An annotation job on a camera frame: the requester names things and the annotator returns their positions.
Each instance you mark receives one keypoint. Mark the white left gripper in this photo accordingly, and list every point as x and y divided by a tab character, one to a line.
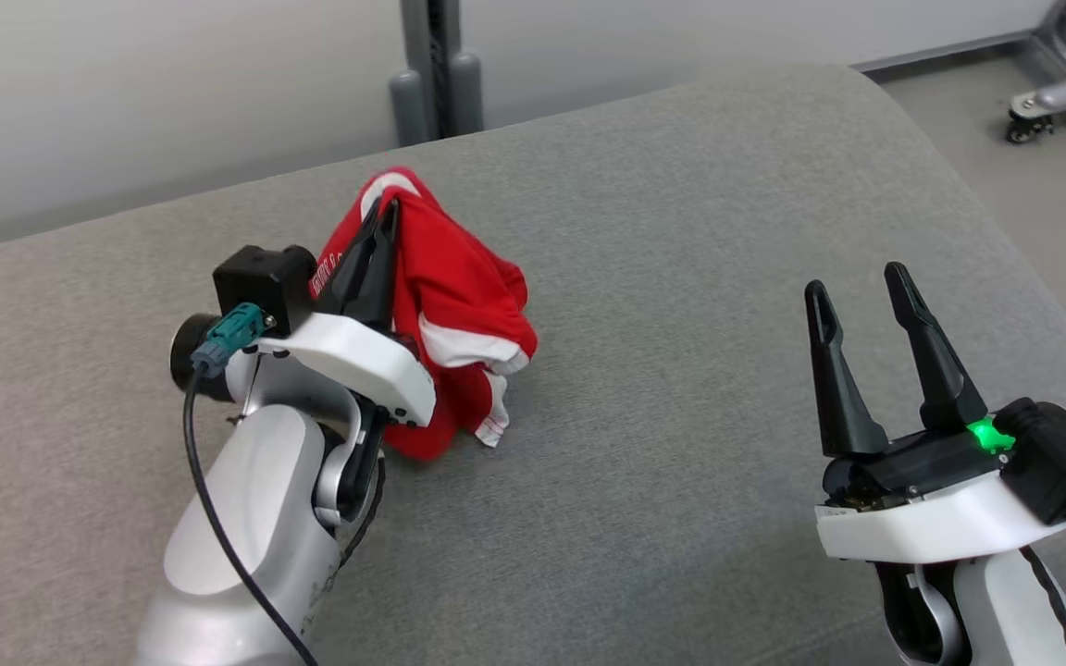
357	356

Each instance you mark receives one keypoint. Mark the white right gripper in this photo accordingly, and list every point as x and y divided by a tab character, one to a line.
922	527

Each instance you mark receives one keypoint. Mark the red shorts with white trim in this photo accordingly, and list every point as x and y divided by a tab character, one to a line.
459	277

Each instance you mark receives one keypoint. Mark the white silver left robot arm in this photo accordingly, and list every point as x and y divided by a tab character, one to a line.
246	518

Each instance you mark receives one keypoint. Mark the grey fabric sofa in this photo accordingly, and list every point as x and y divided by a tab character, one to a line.
681	277

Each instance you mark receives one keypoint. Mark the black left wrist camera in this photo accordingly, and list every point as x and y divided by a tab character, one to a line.
260	277

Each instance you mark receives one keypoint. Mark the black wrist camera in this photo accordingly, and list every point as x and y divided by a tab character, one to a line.
1060	453
260	277

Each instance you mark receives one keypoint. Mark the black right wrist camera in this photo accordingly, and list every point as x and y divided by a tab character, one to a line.
1060	453

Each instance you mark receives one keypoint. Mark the grey partition post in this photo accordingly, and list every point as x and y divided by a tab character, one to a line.
415	55

